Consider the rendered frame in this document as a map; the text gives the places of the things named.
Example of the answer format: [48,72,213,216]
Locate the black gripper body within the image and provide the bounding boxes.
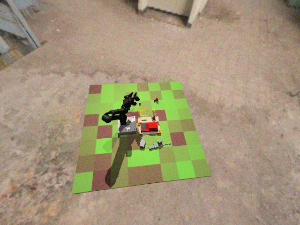
[124,96,140,104]

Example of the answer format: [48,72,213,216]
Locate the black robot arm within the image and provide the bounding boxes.
[102,99,132,125]

